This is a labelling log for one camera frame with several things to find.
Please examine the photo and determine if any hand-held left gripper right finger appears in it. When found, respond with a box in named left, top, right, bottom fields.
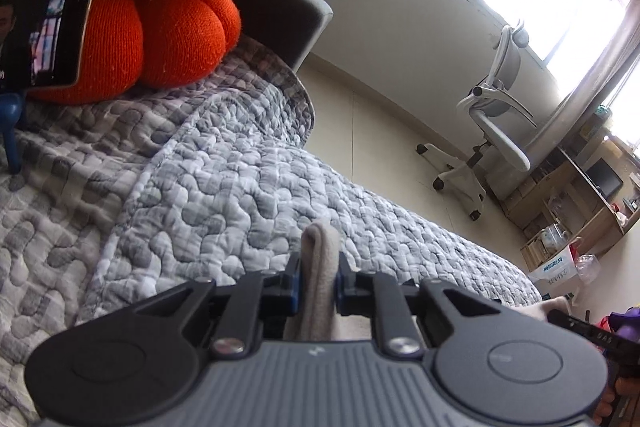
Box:
left=335, top=252, right=501, bottom=359

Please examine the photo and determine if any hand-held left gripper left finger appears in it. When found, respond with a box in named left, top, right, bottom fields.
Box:
left=132, top=252, right=303, bottom=359

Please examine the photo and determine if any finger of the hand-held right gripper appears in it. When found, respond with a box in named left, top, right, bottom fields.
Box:
left=546, top=308, right=640, bottom=358

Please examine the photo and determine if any beige dog print sweatshirt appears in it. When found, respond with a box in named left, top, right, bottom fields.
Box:
left=285, top=221, right=571, bottom=343

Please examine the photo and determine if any person's right hand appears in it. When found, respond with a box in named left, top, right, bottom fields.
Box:
left=595, top=377, right=640, bottom=425

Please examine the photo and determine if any purple cloth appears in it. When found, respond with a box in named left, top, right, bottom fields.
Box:
left=600, top=307, right=640, bottom=338

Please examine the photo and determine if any clear plastic bag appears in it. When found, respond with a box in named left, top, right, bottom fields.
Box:
left=572, top=254, right=601, bottom=285

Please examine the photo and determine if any white paper bag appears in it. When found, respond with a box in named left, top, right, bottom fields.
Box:
left=527, top=247, right=581, bottom=300

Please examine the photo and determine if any wooden desk shelf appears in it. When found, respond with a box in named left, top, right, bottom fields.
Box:
left=497, top=107, right=640, bottom=278

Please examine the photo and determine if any grey checked quilt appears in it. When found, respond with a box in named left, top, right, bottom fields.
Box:
left=0, top=39, right=543, bottom=427

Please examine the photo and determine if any black laptop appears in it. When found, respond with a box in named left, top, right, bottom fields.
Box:
left=585, top=159, right=625, bottom=200

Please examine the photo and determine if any white office chair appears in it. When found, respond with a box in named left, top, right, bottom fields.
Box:
left=416, top=21, right=538, bottom=222

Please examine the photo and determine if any grey curtain beside wooden desk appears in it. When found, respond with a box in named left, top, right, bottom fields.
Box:
left=530, top=22, right=640, bottom=172

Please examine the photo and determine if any grey sofa armrest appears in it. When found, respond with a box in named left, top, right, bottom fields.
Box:
left=220, top=0, right=333, bottom=72

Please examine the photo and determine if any blue phone tripod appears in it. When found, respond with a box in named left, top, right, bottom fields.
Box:
left=0, top=89, right=26, bottom=175

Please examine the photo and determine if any smartphone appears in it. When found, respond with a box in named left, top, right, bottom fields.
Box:
left=0, top=0, right=96, bottom=95

